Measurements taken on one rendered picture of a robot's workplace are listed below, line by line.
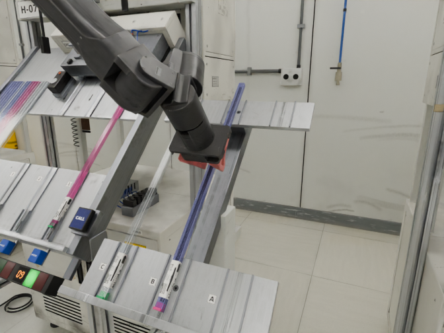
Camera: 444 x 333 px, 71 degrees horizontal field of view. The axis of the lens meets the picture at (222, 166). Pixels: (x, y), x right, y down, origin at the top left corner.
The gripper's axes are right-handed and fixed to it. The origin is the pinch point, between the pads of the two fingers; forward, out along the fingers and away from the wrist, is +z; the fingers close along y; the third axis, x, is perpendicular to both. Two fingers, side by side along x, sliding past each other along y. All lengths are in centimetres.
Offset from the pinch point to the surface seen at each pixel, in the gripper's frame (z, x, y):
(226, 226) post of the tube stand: 8.7, 9.2, -3.3
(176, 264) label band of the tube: -1.3, 20.5, -0.4
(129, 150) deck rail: 6.9, -5.2, 27.4
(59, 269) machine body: 55, 24, 76
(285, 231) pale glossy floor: 174, -51, 11
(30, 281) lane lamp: 8.2, 30.3, 36.9
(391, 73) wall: 110, -148, -46
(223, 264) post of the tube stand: 14.6, 15.4, -3.0
